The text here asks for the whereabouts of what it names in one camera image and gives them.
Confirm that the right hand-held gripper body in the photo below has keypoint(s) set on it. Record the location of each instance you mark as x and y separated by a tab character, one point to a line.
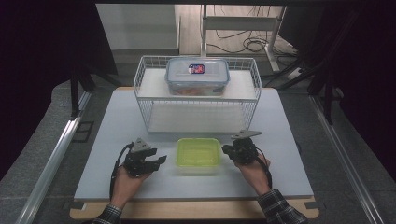
246	151

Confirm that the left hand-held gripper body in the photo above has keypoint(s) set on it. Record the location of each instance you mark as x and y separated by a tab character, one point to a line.
135	163

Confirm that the green plastic container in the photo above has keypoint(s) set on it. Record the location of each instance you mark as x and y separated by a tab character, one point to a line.
198	154

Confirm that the clear food container blue lid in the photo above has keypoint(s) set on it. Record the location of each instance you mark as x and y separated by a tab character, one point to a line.
196	77

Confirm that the person's left hand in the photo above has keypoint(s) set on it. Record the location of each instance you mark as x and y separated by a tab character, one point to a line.
126	188

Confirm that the person's right hand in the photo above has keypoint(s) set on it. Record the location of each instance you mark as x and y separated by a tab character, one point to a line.
255	177

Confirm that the black metal stand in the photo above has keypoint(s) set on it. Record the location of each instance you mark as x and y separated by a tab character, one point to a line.
328	93
74	93

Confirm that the white cabinet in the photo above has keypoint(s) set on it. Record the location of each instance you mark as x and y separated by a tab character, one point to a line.
137	26

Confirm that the dark curtain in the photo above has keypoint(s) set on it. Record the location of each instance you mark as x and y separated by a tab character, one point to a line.
34	62
373	62

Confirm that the aluminium rail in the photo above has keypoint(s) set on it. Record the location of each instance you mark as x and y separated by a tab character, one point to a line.
53	161
345	161

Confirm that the white metal desk frame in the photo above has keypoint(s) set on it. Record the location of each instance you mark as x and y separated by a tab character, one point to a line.
239	23

